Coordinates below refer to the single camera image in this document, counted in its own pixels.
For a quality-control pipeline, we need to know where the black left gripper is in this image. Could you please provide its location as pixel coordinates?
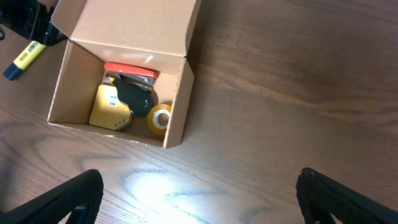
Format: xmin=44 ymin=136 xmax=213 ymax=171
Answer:
xmin=1 ymin=0 xmax=68 ymax=46

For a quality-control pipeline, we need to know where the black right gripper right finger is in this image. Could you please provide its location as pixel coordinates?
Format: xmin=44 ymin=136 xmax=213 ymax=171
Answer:
xmin=296 ymin=167 xmax=397 ymax=224

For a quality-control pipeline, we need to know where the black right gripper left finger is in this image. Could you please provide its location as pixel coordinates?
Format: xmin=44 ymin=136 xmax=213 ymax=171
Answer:
xmin=1 ymin=169 xmax=104 ymax=224

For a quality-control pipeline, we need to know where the yellow highlighter marker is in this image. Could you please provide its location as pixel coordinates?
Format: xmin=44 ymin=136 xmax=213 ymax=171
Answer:
xmin=3 ymin=41 xmax=46 ymax=81

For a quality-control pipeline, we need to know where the cardboard box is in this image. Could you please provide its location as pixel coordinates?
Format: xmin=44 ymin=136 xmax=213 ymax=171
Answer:
xmin=47 ymin=0 xmax=200 ymax=148

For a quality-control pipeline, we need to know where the yellow tape roll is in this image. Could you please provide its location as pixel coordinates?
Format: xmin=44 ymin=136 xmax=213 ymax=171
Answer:
xmin=147 ymin=104 xmax=171 ymax=136

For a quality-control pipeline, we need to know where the red black stapler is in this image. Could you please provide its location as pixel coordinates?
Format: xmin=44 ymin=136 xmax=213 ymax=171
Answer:
xmin=104 ymin=62 xmax=158 ymax=91

